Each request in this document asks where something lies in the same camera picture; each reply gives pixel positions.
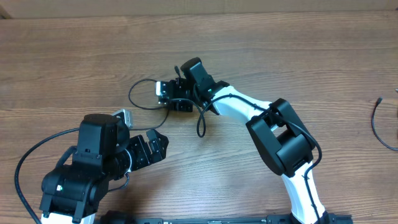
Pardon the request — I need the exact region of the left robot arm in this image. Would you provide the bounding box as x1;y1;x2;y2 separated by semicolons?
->
40;114;169;223

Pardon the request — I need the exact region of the black cable bundle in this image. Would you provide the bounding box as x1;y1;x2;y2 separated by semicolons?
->
127;65;183;131

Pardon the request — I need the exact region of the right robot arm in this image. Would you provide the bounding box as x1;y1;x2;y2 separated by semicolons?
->
155;57;327;223

